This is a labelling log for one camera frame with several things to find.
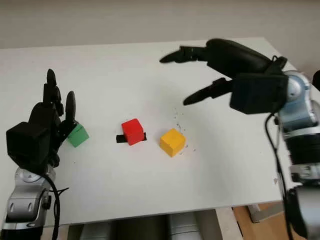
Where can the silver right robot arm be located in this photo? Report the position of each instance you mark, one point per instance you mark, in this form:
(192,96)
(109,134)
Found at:
(297,120)

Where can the green wooden block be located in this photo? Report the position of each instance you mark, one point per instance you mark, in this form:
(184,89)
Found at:
(78,137)

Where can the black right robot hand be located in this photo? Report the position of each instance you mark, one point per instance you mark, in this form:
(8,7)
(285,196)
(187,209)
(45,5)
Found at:
(235,57)

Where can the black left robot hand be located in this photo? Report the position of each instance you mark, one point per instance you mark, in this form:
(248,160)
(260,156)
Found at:
(45,112)

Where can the silver left robot leg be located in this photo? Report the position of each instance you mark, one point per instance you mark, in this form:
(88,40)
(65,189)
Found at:
(95,231)

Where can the silver robot leg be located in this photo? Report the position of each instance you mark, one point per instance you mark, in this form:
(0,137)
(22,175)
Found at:
(183,227)
(95,231)

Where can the white table leg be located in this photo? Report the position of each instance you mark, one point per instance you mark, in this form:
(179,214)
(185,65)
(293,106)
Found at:
(226,225)

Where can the red wooden block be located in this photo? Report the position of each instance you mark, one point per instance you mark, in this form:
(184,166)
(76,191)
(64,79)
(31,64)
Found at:
(132,131)

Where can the yellow wooden block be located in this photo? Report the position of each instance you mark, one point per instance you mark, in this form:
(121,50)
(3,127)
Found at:
(172,142)

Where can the black tape strip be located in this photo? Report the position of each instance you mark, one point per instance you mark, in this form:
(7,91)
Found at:
(120,139)

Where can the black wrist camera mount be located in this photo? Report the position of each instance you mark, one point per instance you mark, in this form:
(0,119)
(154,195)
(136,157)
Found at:
(27,145)
(257,93)

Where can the grey table frame bar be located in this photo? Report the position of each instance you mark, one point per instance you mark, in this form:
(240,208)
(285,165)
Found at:
(260,213)

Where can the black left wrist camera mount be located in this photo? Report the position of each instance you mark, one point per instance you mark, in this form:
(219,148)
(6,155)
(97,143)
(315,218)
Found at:
(27,145)

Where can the black chair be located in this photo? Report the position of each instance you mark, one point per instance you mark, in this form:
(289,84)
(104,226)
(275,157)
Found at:
(317,81)

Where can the silver right robot leg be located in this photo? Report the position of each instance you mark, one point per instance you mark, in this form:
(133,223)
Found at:
(183,227)

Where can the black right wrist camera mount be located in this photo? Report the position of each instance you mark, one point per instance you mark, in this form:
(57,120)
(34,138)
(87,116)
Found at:
(257,93)

